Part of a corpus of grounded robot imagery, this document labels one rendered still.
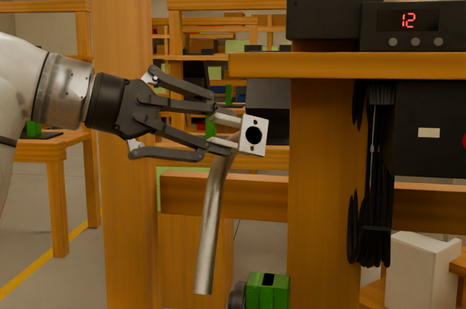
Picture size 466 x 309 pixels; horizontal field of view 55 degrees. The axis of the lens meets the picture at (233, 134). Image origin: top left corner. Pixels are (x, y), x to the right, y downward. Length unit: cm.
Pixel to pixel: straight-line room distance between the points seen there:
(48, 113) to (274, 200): 54
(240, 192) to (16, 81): 55
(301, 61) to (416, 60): 16
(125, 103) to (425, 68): 43
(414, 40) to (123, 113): 43
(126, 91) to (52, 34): 1137
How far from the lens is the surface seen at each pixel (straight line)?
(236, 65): 70
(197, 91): 62
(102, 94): 57
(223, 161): 71
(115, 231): 98
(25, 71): 56
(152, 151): 59
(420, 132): 73
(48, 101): 56
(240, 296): 77
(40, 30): 1211
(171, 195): 100
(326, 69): 69
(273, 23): 745
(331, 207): 85
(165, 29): 1015
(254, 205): 96
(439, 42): 73
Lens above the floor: 153
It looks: 10 degrees down
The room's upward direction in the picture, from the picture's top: straight up
